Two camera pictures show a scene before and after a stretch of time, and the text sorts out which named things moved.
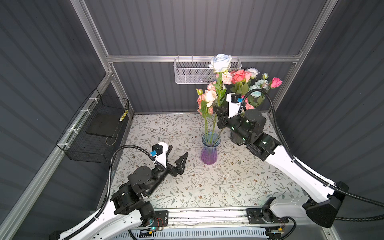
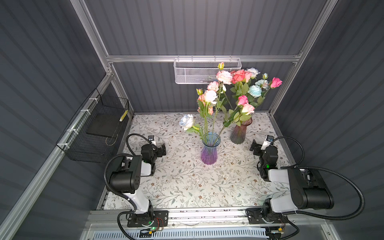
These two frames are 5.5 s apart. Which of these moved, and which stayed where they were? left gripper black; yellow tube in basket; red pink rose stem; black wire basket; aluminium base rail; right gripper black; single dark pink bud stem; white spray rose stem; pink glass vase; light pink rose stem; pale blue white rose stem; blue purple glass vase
Moved: white spray rose stem; right gripper black; pale blue white rose stem; left gripper black
Stayed: blue purple glass vase; light pink rose stem; aluminium base rail; black wire basket; yellow tube in basket; red pink rose stem; single dark pink bud stem; pink glass vase
